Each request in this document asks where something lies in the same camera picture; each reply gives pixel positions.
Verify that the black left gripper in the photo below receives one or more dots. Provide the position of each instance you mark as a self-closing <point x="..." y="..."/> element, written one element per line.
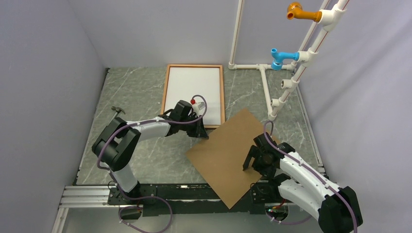
<point x="199" y="132"/>

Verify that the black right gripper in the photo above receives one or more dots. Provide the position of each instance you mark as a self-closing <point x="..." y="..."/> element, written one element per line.
<point x="267" y="172"/>

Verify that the brown backing board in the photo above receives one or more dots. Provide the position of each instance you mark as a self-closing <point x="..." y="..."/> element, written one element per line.
<point x="220" y="158"/>

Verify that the wooden picture frame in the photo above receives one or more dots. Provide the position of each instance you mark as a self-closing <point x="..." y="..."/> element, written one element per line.
<point x="223" y="96"/>

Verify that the glossy mountain landscape photo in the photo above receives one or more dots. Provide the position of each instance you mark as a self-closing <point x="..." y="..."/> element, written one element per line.
<point x="196" y="93"/>

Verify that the orange pipe elbow fitting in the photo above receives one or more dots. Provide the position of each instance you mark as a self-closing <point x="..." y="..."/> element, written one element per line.
<point x="295" y="11"/>

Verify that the blue pipe elbow fitting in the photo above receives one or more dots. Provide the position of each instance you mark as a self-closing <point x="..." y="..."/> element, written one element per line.
<point x="279" y="57"/>

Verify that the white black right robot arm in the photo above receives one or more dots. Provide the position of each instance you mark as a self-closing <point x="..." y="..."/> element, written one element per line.
<point x="287" y="176"/>

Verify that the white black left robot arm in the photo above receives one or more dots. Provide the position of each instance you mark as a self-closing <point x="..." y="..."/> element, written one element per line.
<point x="116" y="144"/>

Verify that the white PVC pipe rack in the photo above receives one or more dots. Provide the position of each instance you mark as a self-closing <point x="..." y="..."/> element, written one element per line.
<point x="323" y="22"/>

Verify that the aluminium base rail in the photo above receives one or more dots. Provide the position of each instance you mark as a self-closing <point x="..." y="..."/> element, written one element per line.
<point x="172" y="208"/>

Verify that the black handled claw hammer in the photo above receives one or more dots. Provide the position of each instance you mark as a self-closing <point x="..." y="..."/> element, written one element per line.
<point x="117" y="111"/>

